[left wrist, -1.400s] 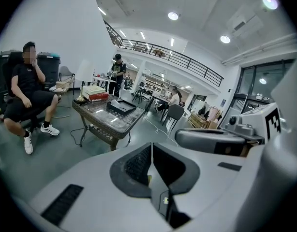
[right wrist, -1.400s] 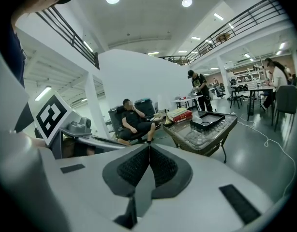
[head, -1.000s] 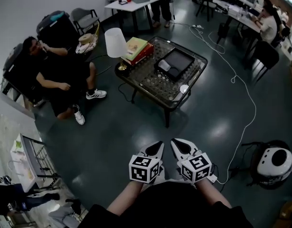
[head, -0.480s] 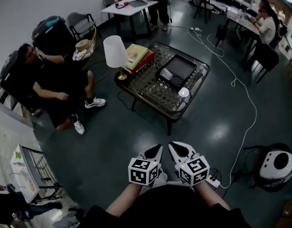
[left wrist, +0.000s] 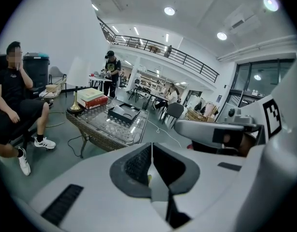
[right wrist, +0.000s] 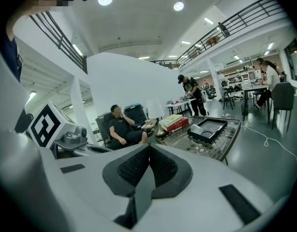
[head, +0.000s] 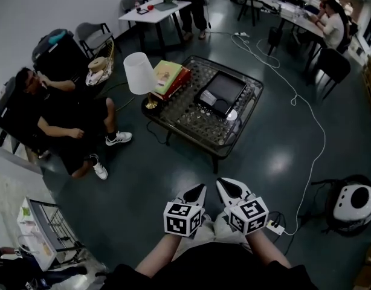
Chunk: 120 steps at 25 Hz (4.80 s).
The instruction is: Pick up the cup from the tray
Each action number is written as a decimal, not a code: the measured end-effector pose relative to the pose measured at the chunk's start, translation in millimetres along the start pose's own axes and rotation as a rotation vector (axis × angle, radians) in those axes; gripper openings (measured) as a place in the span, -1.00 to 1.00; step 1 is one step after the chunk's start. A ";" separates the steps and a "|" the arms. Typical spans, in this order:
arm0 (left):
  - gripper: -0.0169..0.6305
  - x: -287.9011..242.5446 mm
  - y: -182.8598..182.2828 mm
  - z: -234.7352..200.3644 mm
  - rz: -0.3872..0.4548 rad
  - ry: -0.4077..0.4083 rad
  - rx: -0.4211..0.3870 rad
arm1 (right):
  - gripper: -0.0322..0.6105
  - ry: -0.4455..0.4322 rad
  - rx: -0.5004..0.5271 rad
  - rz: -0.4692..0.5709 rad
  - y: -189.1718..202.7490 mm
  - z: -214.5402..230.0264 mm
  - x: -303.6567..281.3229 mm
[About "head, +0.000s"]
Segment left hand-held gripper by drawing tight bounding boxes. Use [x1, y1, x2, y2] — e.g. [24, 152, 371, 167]
[163, 183, 208, 239]

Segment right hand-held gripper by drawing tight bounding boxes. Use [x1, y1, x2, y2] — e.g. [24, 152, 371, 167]
[216, 178, 270, 237]

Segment clear plastic cup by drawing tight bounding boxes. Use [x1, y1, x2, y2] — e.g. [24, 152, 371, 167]
[198, 89, 218, 106]

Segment black square tray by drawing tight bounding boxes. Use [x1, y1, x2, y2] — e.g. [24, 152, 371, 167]
[193, 71, 248, 117]

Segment person's right forearm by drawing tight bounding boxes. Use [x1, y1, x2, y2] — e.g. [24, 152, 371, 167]
[244, 230, 292, 270]

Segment person's left forearm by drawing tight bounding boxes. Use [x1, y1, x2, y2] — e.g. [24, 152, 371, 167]
[134, 233, 187, 281]

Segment person's light grey trousers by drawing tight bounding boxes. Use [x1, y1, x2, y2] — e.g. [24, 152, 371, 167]
[172, 212, 253, 261]

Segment person's black shirt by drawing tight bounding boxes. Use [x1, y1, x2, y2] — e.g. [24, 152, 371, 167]
[100, 242, 321, 290]

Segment black woven coffee table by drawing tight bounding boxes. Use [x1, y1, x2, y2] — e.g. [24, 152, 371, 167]
[141, 55, 265, 175]

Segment red flat box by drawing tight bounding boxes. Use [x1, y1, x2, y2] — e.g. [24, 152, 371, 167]
[149, 66, 193, 102]

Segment green book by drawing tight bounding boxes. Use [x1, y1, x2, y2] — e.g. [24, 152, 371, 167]
[153, 59, 183, 96]

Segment white shade table lamp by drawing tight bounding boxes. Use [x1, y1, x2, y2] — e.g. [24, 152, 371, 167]
[123, 51, 159, 110]

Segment black chair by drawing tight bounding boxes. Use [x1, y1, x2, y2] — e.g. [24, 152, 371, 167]
[237, 0, 265, 27]
[305, 47, 352, 100]

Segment black bin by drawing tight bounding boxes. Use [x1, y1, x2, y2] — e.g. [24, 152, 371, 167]
[267, 26, 284, 47]

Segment beige tape roll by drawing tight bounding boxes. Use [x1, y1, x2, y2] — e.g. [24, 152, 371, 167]
[88, 57, 106, 73]

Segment long white desk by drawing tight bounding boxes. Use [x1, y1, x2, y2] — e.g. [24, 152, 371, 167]
[254, 0, 368, 57]

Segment white table with black legs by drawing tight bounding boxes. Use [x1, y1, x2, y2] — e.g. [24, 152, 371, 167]
[117, 0, 193, 57]

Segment grey chair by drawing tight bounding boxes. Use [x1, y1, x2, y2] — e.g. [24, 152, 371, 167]
[120, 0, 149, 15]
[74, 22, 118, 59]

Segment dark green mat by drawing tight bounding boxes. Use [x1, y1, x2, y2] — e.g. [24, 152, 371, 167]
[153, 0, 178, 12]

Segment black suitcase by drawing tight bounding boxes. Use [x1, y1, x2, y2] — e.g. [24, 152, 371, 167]
[32, 30, 90, 81]

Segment long white cable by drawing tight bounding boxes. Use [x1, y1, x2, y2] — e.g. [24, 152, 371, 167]
[230, 31, 327, 236]

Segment green hose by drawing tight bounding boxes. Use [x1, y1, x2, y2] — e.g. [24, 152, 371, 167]
[106, 82, 135, 112]

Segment white wire rack cart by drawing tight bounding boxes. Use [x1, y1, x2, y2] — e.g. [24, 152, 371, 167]
[17, 196, 84, 272]

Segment gold wire basket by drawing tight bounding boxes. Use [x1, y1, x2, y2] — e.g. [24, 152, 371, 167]
[85, 37, 117, 88]

